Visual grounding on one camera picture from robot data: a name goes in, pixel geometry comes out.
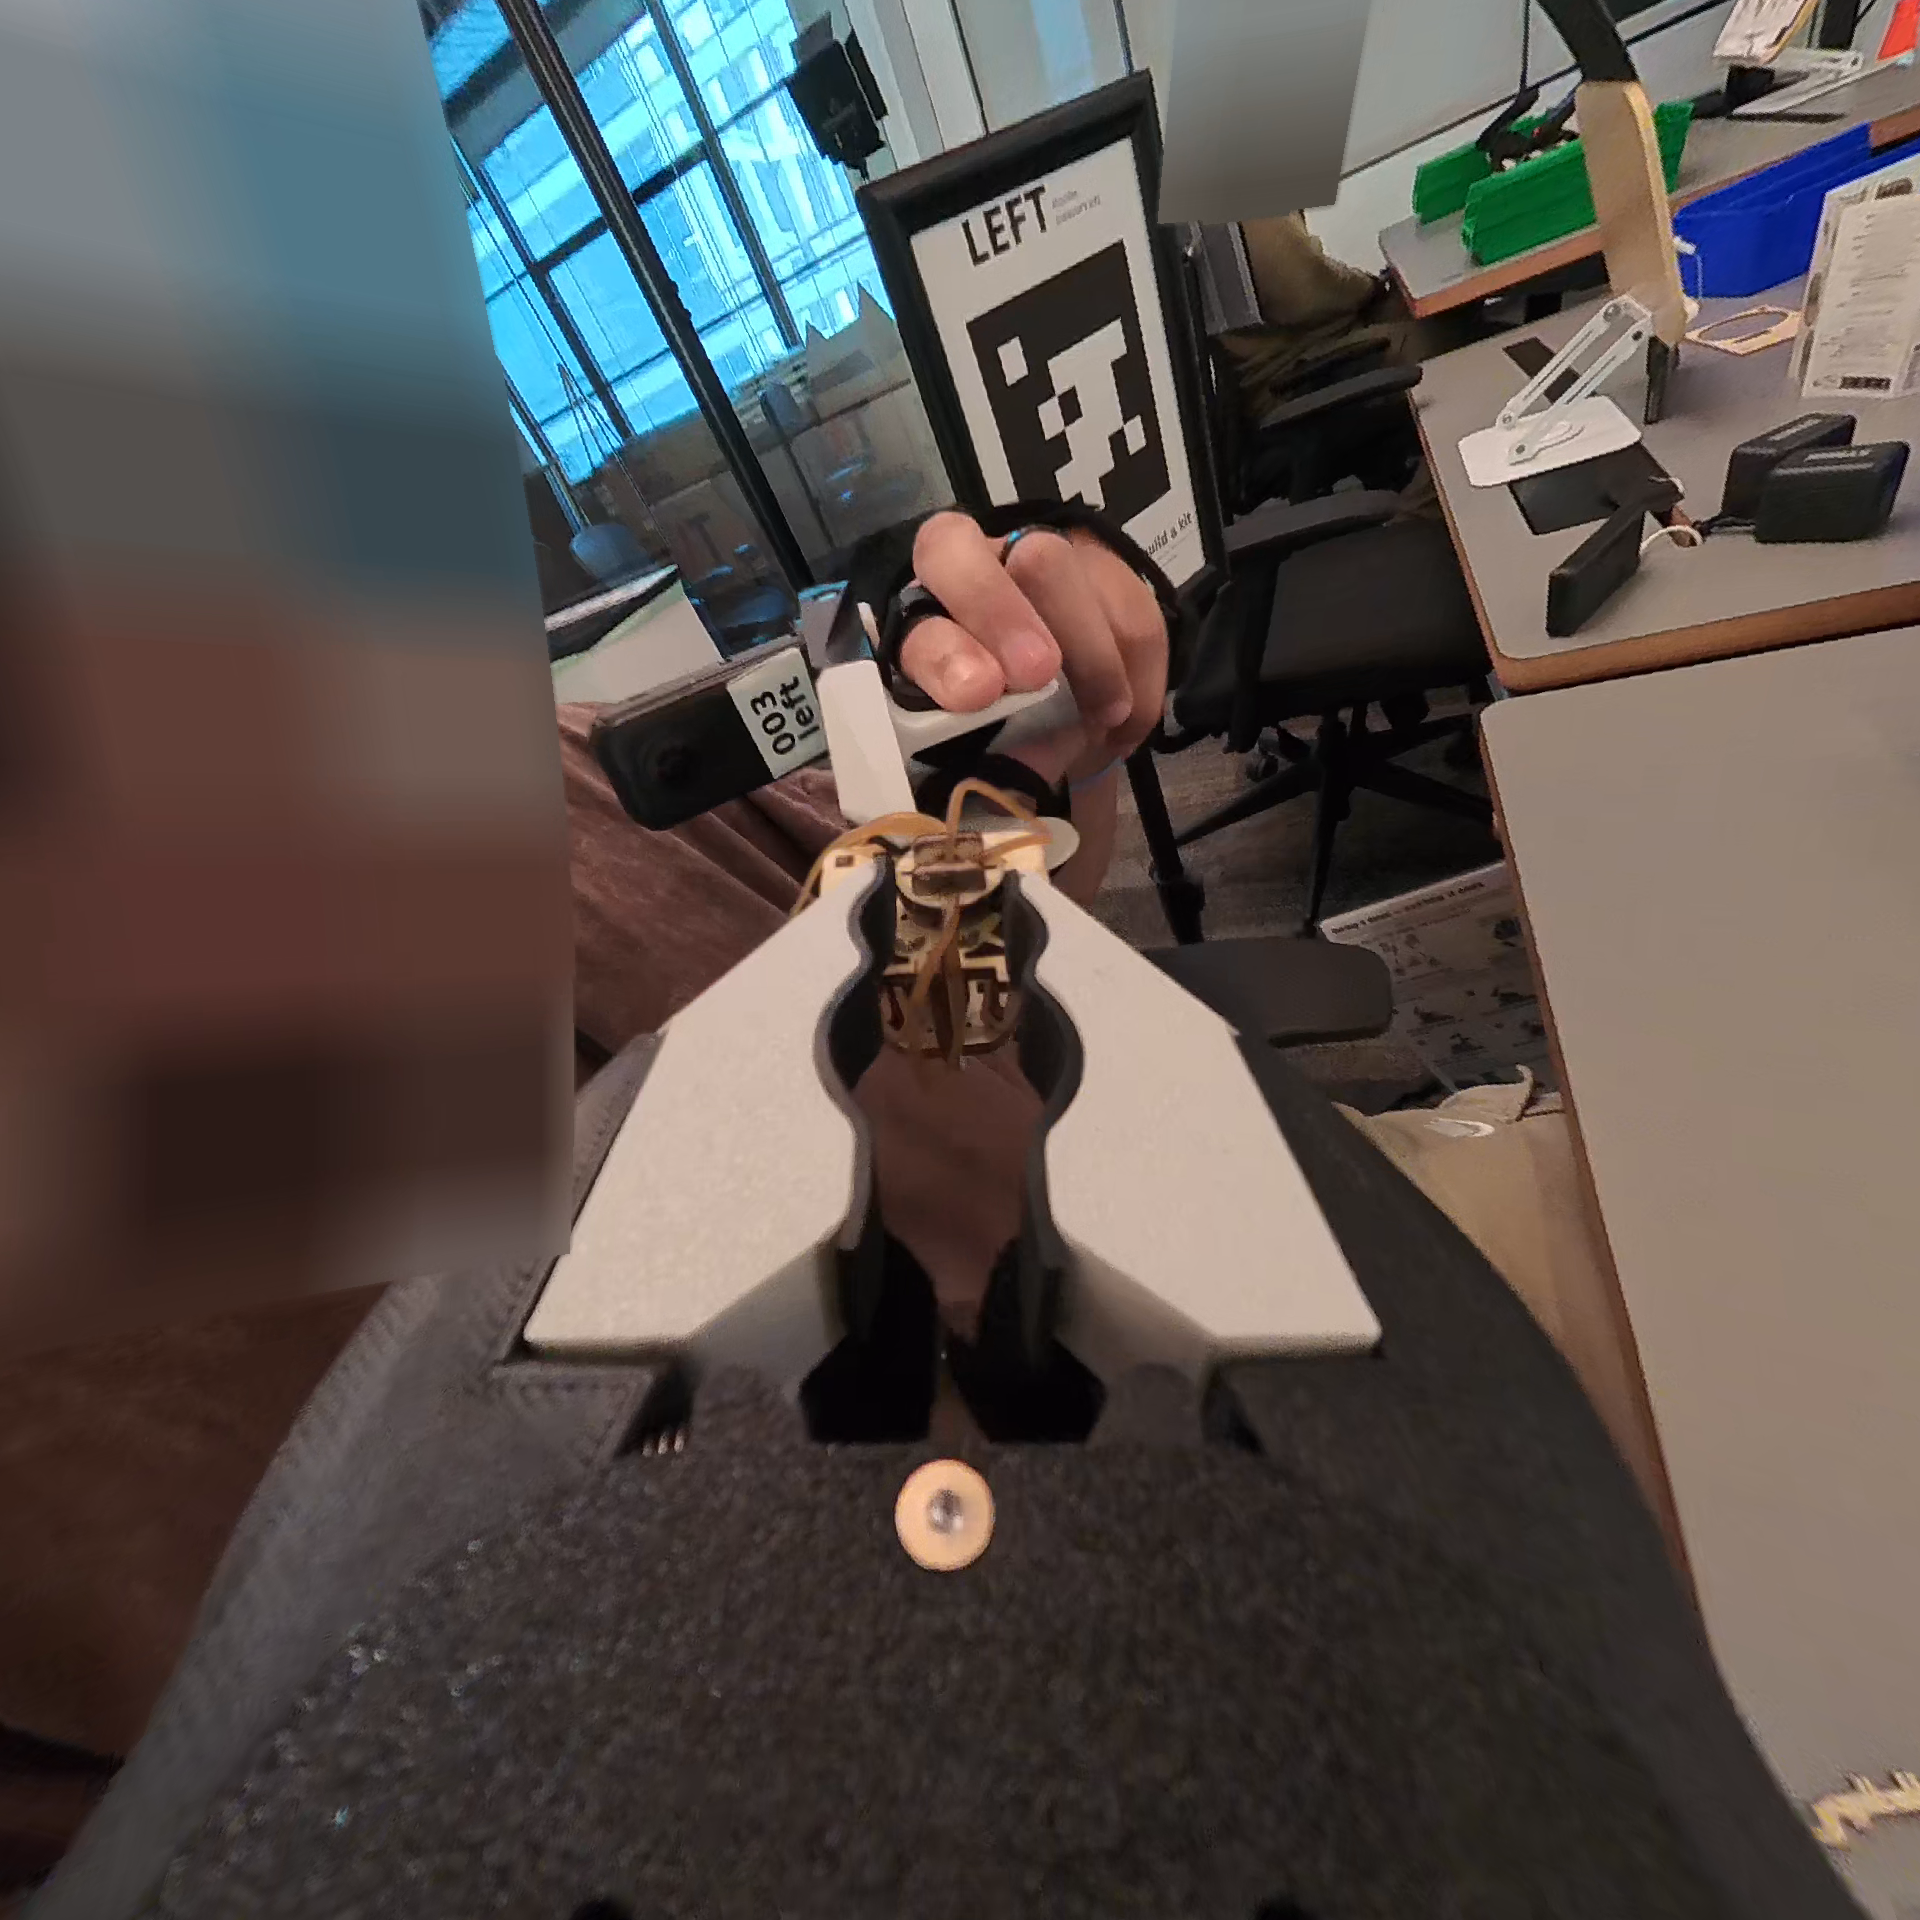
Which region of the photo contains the person's left hand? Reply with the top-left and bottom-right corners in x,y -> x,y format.
899,513 -> 1179,782

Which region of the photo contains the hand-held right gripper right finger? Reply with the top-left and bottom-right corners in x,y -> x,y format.
992,876 -> 1386,1374

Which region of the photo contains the printed white card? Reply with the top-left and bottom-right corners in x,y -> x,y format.
1792,185 -> 1920,400

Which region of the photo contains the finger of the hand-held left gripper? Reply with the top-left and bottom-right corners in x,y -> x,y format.
815,666 -> 917,829

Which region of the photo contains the notched wooden stick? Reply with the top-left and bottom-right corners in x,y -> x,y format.
1804,1765 -> 1920,1850

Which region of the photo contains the black mounted camera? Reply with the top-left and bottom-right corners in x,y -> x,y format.
785,14 -> 889,170

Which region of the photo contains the black office chair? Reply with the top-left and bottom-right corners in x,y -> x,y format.
1161,224 -> 1493,939
1139,941 -> 1398,1051

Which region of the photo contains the long blue plastic bin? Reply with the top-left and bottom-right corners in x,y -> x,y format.
1672,163 -> 1920,301

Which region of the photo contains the person's brown sweater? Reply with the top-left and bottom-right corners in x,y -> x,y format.
0,702 -> 1052,1772

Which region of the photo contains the small green plastic bin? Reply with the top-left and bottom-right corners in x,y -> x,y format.
1410,95 -> 1697,263

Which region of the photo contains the white desk stand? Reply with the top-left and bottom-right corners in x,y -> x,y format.
1458,292 -> 1697,489

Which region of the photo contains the black framed marker sign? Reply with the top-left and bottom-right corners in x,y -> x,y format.
853,71 -> 1229,593

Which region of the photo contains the tan rubber band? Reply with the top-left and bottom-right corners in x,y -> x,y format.
791,774 -> 1055,1075

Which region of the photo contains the printed floor sheet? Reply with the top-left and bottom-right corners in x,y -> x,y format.
1315,881 -> 1565,1100

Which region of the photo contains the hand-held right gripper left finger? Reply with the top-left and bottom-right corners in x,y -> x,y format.
521,863 -> 889,1369

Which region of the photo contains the person's left forearm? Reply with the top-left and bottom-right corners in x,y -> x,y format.
1068,772 -> 1127,902

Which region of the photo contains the tan wooden paddle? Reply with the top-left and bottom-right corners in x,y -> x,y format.
1573,82 -> 1697,353

